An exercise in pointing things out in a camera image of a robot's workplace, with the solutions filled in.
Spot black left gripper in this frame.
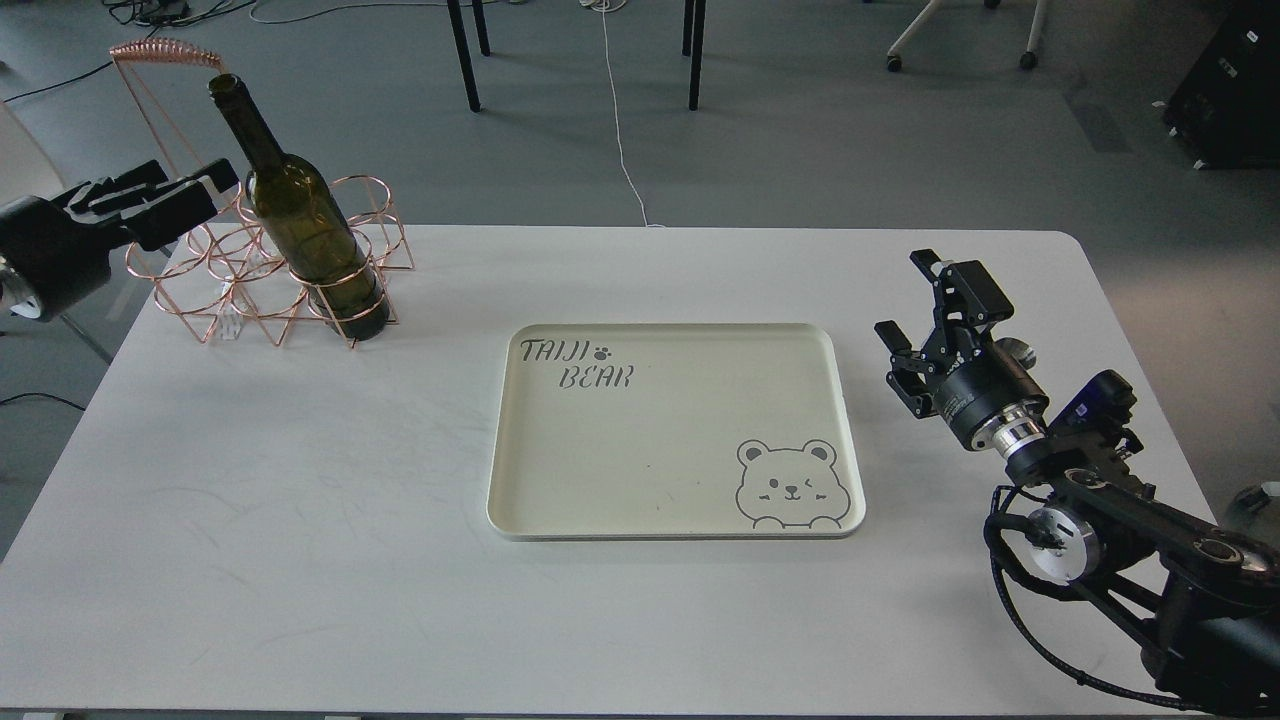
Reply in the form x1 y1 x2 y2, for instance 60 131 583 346
1 158 238 322

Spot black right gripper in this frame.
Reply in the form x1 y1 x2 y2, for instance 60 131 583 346
874 249 1048 451

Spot dark green wine bottle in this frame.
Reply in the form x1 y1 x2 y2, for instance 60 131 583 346
207 73 390 342

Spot steel double jigger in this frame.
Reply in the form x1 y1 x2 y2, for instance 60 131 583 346
996 337 1037 370

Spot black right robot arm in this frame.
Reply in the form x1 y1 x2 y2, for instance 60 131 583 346
876 249 1279 717

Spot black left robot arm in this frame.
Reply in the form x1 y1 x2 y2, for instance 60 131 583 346
1 159 239 322

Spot cream bear print tray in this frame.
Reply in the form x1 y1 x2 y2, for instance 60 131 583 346
486 323 867 541

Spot white office chair base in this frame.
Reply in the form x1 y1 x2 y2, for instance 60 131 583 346
882 1 1057 73

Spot black equipment case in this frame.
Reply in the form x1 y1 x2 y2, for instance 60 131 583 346
1164 1 1279 169

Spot black table legs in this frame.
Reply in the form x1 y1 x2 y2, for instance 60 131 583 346
445 0 707 114

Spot copper wire bottle rack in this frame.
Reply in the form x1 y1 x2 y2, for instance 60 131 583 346
110 38 416 347

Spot black floor cables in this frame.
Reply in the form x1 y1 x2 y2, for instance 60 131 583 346
0 0 261 108

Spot white floor cable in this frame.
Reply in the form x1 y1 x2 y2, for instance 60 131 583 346
580 0 666 229

